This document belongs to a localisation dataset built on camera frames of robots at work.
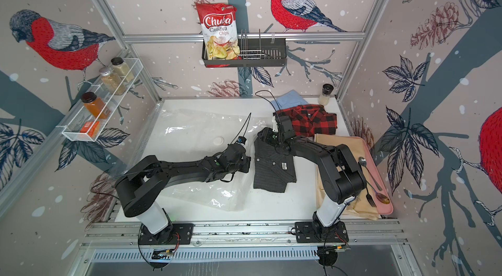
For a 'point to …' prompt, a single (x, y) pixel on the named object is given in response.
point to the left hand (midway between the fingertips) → (254, 157)
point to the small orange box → (92, 128)
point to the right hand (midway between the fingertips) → (260, 134)
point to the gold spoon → (380, 197)
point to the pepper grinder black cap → (327, 89)
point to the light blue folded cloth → (289, 99)
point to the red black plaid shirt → (308, 120)
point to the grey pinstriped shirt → (272, 170)
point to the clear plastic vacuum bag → (187, 134)
